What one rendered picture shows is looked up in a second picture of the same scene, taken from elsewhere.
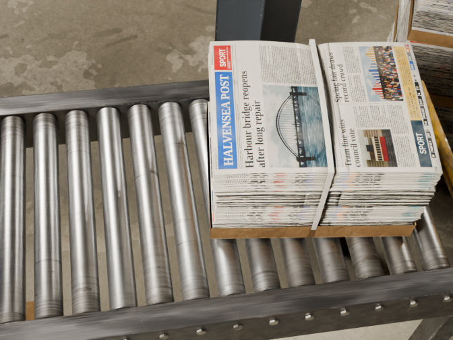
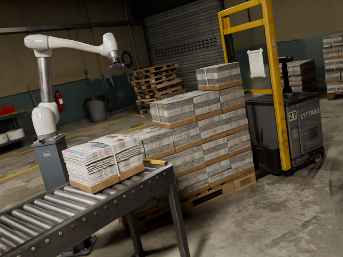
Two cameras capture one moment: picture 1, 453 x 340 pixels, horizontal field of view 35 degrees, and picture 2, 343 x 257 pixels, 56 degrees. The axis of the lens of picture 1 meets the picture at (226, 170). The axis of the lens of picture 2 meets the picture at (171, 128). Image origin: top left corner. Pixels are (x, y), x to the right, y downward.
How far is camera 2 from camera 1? 1.29 m
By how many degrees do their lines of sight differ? 51
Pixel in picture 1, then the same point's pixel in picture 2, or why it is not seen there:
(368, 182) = (122, 147)
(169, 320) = (94, 207)
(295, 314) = (128, 189)
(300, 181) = (105, 152)
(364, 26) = not seen: hidden behind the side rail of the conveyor
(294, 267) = (120, 186)
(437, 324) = (171, 195)
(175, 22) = not seen: hidden behind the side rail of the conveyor
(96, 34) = not seen: outside the picture
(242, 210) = (96, 174)
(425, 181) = (135, 142)
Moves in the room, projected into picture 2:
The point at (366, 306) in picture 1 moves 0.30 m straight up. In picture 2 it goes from (145, 181) to (135, 132)
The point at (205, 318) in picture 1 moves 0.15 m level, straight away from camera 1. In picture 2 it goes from (104, 201) to (92, 195)
